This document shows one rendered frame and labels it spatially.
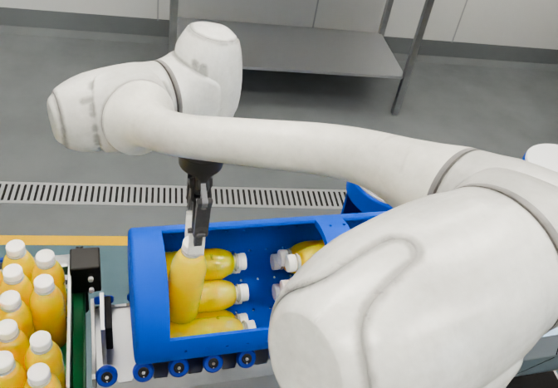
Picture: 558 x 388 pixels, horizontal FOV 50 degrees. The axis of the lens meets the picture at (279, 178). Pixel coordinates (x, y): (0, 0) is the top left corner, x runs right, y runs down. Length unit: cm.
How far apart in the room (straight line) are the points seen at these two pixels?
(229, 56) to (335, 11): 383
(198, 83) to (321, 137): 26
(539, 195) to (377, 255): 16
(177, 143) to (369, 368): 44
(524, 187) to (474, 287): 13
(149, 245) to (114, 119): 49
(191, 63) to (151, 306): 52
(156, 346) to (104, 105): 59
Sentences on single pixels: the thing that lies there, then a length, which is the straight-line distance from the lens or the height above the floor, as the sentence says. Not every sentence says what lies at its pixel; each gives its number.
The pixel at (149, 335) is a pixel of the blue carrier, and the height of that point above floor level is 113.
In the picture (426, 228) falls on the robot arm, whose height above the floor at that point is 186.
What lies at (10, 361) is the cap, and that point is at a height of 110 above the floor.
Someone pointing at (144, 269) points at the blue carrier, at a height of 123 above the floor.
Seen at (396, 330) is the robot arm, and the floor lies 185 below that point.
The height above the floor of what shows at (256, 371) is 92.
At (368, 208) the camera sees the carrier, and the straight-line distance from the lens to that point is 180.
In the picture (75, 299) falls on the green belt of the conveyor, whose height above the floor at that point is 90.
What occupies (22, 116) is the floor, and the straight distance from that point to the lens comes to 381.
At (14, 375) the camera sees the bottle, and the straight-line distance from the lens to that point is 128.
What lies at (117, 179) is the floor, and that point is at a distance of 331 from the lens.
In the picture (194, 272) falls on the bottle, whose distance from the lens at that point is 117.
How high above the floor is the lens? 213
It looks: 39 degrees down
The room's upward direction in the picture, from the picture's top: 11 degrees clockwise
